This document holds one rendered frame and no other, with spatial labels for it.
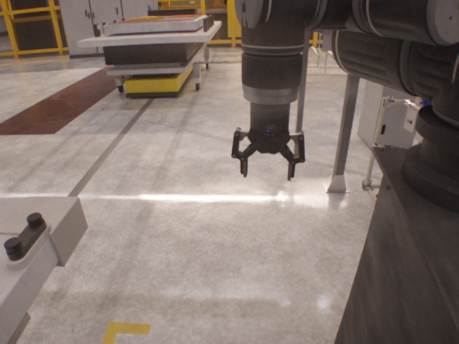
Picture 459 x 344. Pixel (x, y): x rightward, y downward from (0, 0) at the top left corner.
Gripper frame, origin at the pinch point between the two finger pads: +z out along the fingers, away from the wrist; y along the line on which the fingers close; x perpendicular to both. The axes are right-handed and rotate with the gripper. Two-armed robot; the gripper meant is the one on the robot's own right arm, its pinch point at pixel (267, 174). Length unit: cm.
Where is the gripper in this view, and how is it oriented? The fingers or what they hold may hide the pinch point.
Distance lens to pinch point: 66.6
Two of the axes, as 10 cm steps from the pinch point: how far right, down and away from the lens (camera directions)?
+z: 0.2, 8.7, 4.9
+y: 9.8, 0.7, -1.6
